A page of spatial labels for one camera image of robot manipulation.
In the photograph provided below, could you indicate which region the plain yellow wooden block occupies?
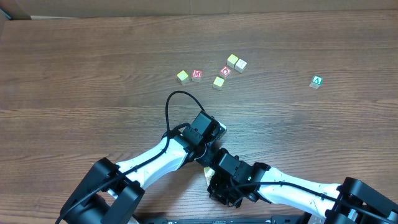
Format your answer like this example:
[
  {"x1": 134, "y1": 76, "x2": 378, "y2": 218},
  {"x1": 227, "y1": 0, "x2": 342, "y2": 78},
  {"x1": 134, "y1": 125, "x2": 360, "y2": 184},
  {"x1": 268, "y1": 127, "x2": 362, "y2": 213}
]
[{"x1": 203, "y1": 167, "x2": 215, "y2": 186}]

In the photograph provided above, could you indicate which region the white block red edge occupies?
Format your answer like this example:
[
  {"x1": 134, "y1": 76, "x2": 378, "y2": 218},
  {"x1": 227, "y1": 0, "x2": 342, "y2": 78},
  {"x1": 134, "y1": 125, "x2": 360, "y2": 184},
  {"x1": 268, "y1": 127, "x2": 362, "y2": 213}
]
[{"x1": 309, "y1": 75, "x2": 323, "y2": 89}]

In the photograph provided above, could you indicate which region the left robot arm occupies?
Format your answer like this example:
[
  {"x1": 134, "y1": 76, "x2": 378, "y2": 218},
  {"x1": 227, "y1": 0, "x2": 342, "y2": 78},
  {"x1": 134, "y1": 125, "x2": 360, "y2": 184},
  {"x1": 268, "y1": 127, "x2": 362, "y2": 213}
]
[{"x1": 57, "y1": 111, "x2": 226, "y2": 223}]

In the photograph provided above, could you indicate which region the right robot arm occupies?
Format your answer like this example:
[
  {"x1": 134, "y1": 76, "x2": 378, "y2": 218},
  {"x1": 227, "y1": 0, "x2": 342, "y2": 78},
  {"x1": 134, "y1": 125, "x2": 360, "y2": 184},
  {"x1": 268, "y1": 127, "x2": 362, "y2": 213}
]
[{"x1": 198, "y1": 148, "x2": 397, "y2": 223}]

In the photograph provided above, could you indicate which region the yellow block centre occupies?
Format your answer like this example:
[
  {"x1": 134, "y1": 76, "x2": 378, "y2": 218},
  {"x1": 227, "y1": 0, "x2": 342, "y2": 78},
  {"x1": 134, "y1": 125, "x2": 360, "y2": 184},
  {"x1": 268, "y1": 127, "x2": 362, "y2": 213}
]
[{"x1": 213, "y1": 77, "x2": 224, "y2": 90}]

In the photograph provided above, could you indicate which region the red M letter block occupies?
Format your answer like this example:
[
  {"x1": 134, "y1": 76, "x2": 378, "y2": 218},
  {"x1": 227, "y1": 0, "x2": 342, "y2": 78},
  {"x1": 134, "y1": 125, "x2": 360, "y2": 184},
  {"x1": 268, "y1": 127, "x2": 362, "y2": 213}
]
[{"x1": 191, "y1": 69, "x2": 203, "y2": 82}]

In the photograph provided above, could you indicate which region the yellow block left cluster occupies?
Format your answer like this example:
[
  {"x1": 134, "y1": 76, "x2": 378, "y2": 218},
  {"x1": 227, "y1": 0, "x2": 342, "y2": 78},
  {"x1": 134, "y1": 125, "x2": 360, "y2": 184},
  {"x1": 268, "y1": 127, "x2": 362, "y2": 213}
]
[{"x1": 177, "y1": 70, "x2": 190, "y2": 85}]

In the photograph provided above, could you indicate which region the red circle letter block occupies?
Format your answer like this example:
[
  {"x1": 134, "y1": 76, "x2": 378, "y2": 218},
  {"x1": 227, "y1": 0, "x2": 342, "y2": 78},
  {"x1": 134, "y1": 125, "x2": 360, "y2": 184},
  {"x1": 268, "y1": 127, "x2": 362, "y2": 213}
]
[{"x1": 219, "y1": 66, "x2": 232, "y2": 79}]

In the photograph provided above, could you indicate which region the white block top right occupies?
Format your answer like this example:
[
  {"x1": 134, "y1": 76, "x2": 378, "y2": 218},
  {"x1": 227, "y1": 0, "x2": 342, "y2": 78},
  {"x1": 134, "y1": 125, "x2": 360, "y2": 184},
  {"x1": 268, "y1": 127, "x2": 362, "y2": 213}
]
[{"x1": 234, "y1": 58, "x2": 247, "y2": 73}]

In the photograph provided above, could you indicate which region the yellow block top right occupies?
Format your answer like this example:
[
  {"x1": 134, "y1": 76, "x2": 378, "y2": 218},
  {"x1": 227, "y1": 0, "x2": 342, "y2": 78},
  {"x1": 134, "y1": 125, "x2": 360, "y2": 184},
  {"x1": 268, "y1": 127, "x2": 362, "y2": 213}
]
[{"x1": 226, "y1": 54, "x2": 239, "y2": 68}]

